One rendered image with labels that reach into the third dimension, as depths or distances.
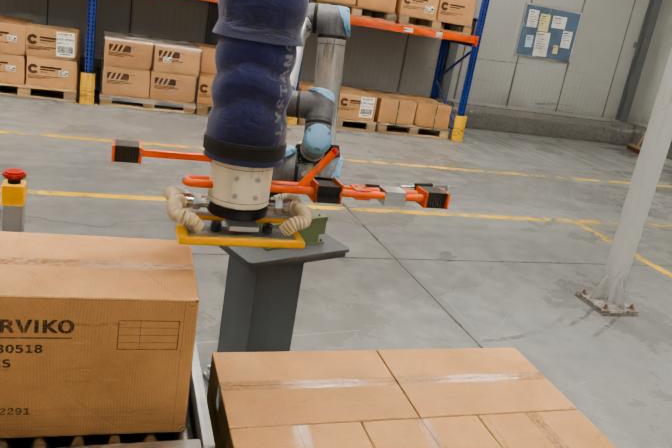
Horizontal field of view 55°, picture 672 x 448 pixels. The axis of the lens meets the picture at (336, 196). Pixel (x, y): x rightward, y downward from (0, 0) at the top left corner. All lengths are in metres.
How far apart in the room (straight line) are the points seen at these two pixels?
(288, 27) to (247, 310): 1.44
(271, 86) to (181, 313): 0.62
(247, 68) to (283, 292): 1.35
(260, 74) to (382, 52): 9.37
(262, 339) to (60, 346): 1.26
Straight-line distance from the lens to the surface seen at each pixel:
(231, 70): 1.67
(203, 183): 1.77
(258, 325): 2.79
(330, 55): 2.59
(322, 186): 1.83
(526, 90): 12.46
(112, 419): 1.88
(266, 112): 1.68
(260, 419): 1.99
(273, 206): 1.84
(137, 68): 8.83
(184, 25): 10.17
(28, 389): 1.83
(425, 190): 1.99
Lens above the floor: 1.72
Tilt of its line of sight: 16 degrees down
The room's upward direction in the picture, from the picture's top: 10 degrees clockwise
